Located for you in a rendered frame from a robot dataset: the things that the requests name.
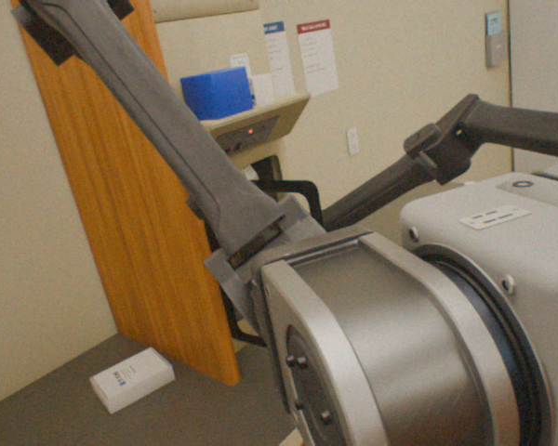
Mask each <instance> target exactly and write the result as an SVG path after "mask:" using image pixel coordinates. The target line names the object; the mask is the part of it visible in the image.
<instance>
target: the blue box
mask: <svg viewBox="0 0 558 446"><path fill-rule="evenodd" d="M180 83H181V88H182V92H183V96H184V99H185V103H186V105H187V106H188V107H189V108H190V110H191V111H192V112H193V114H194V115H195V116H196V118H197V119H198V120H199V121H204V120H220V119H223V118H226V117H229V116H232V115H235V114H238V113H241V112H246V111H250V110H253V108H254V107H253V102H252V98H251V93H250V87H249V82H248V78H247V73H246V66H238V67H232V68H227V69H220V70H215V71H210V72H203V73H198V74H195V75H190V76H186V77H181V78H180Z"/></svg>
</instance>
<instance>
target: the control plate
mask: <svg viewBox="0 0 558 446"><path fill-rule="evenodd" d="M279 117H280V115H278V116H275V117H273V118H270V119H267V120H264V121H261V122H258V123H255V124H252V125H249V126H246V127H243V128H240V129H237V130H234V131H232V132H229V133H226V134H223V135H220V136H218V138H217V140H216V142H217V143H218V144H219V146H220V147H221V148H222V150H223V151H224V152H225V151H226V150H227V149H228V148H230V149H231V150H230V151H229V152H228V153H226V152H225V154H226V155H227V156H229V155H232V154H235V153H237V152H239V151H243V150H246V149H248V148H251V147H253V146H256V145H259V144H260V143H263V142H266V141H267V139H268V137H269V135H270V134H271V132H272V130H273V128H274V126H275V124H276V122H277V120H278V118H279ZM264 125H265V127H264V128H262V127H263V126H264ZM251 129H253V130H252V132H251V133H248V132H249V131H250V130H251ZM261 136H263V138H260V137H261ZM254 138H255V139H256V141H253V139H254ZM242 141H243V142H242ZM247 141H248V143H249V144H246V142H247ZM239 142H242V144H241V146H240V148H239V150H236V151H235V150H234V149H235V146H236V144H237V143H239Z"/></svg>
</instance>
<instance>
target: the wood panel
mask: <svg viewBox="0 0 558 446"><path fill-rule="evenodd" d="M129 2H130V3H131V5H132V6H133V7H134V8H135V11H134V12H132V13H131V14H129V15H128V16H127V17H125V18H124V19H123V20H121V22H122V24H123V25H124V26H125V27H126V29H127V30H128V32H129V33H130V34H131V35H132V37H133V38H134V39H135V40H136V42H137V43H138V44H139V46H140V47H141V48H142V49H143V51H144V52H145V53H146V54H147V56H148V57H149V58H150V60H151V61H152V62H153V64H154V65H155V66H156V67H157V69H158V70H159V71H160V72H161V74H162V75H164V77H165V78H166V79H167V81H168V82H169V80H168V75H167V71H166V65H165V61H164V57H163V53H162V49H161V46H160V41H159V37H158V33H157V30H156V26H155V22H154V18H153V11H152V7H151V3H150V0H129ZM18 26H19V29H20V34H21V38H22V41H23V44H24V46H25V49H26V52H27V55H28V58H29V61H30V63H31V66H32V69H33V74H34V78H35V81H36V83H37V86H38V89H39V92H40V95H41V98H42V100H43V103H44V106H45V109H46V115H47V118H48V121H49V123H50V126H51V129H52V132H53V135H54V138H55V140H56V143H57V146H58V149H59V152H60V158H61V160H62V163H63V166H64V169H65V172H66V175H67V178H68V180H69V183H70V186H71V189H72V192H73V197H74V200H75V203H76V206H77V209H78V212H79V215H80V217H81V220H82V223H83V226H84V229H85V232H86V237H87V240H88V243H89V246H90V249H91V252H92V255H93V257H94V260H95V263H96V266H97V269H98V272H99V276H100V280H101V283H102V286H103V289H104V292H105V294H106V297H107V300H108V303H109V306H110V309H111V312H112V315H113V320H114V323H115V326H116V329H117V332H118V333H119V334H121V335H124V336H127V337H129V338H131V339H133V340H135V341H137V342H139V343H141V344H142V345H145V346H147V347H149V348H153V349H154V350H156V351H158V352H160V353H163V354H165V355H167V356H168V357H170V358H172V359H174V360H176V361H180V362H182V363H184V364H186V365H188V366H190V367H192V368H194V369H195V370H198V371H200V372H202V373H204V374H207V375H209V376H211V377H213V378H216V379H218V380H219V381H221V382H223V383H225V384H227V385H229V386H231V387H233V386H234V385H235V384H236V383H238V382H239V381H240V380H241V379H242V378H241V375H240V371H239V366H238V362H237V359H236V355H235V351H234V347H233V341H232V337H231V332H230V328H229V324H228V321H227V317H226V313H225V309H224V306H223V301H222V297H221V293H220V289H219V283H218V281H217V279H216V278H215V277H214V276H213V274H212V273H211V272H210V271H209V269H208V268H207V267H206V265H205V263H204V260H205V259H206V258H208V257H209V256H210V255H211V252H210V248H209V244H208V240H207V236H206V229H205V225H204V221H203V219H202V220H199V218H198V217H197V216H196V215H195V214H194V212H193V211H192V210H191V209H190V207H189V206H188V205H187V204H186V203H185V200H187V198H188V197H189V196H190V194H189V193H188V192H187V191H186V190H185V189H184V187H183V186H182V185H181V183H180V181H179V179H178V177H177V176H176V175H175V173H174V172H173V171H172V169H171V168H170V167H169V166H168V164H167V163H166V162H165V160H164V159H163V158H162V157H161V155H160V154H159V153H158V151H157V150H156V149H155V148H154V146H153V145H152V144H151V142H150V141H149V140H148V139H147V138H146V137H145V136H144V135H143V133H142V132H141V131H140V129H139V128H138V127H137V125H136V124H135V123H134V122H133V120H132V119H131V118H130V117H129V115H128V114H127V113H126V111H125V110H124V109H123V107H122V106H121V105H120V104H119V102H118V101H117V100H116V99H115V97H114V96H113V94H112V93H111V92H110V91H109V89H108V88H107V87H106V86H105V84H104V83H103V82H102V81H101V80H100V79H99V77H98V76H97V75H96V74H95V72H94V71H93V70H92V69H91V67H89V66H88V65H87V64H86V63H84V62H83V61H82V60H80V59H78V58H77V57H76V56H75V55H73V56H72V57H71V58H69V59H68V60H66V61H65V62H64V63H62V64H61V65H60V66H59V67H58V66H57V65H56V64H54V62H53V61H52V60H51V58H50V57H49V56H48V55H47V54H46V53H45V52H44V50H43V49H42V48H41V47H40V46H39V45H38V44H37V43H36V42H35V41H34V40H33V39H32V37H31V36H30V35H29V34H28V33H27V32H26V31H25V30H24V29H23V28H22V26H21V25H20V24H19V23H18Z"/></svg>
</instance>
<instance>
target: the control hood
mask: <svg viewBox="0 0 558 446"><path fill-rule="evenodd" d="M311 95H312V93H310V92H304V93H294V94H284V95H275V101H272V102H269V103H265V104H261V105H258V106H253V107H254V108H253V110H250V111H244V112H241V113H238V114H235V115H232V116H229V117H226V118H223V119H220V120H204V121H200V123H201V124H202V125H203V126H204V128H205V129H206V130H207V132H208V133H209V134H210V135H211V137H212V138H213V139H215V141H216V140H217V138H218V136H220V135H223V134H226V133H229V132H232V131H234V130H237V129H240V128H243V127H246V126H249V125H252V124H255V123H258V122H261V121H264V120H267V119H270V118H273V117H275V116H278V115H280V117H279V118H278V120H277V122H276V124H275V126H274V128H273V130H272V132H271V134H270V135H269V137H268V139H267V141H266V142H263V143H260V144H259V145H256V146H253V147H251V148H248V149H246V150H243V151H239V152H237V153H235V154H232V155H229V156H228V157H232V156H234V155H236V154H239V153H241V152H244V151H248V150H251V149H253V148H256V147H257V146H260V145H262V144H265V143H268V142H270V141H273V140H275V139H278V138H281V137H284V136H286V135H288V134H290V133H291V131H292V129H293V127H294V126H295V124H296V122H297V120H298V119H299V117H300V115H301V114H302V112H303V110H304V109H305V107H306V105H307V103H308V102H309V100H310V98H311Z"/></svg>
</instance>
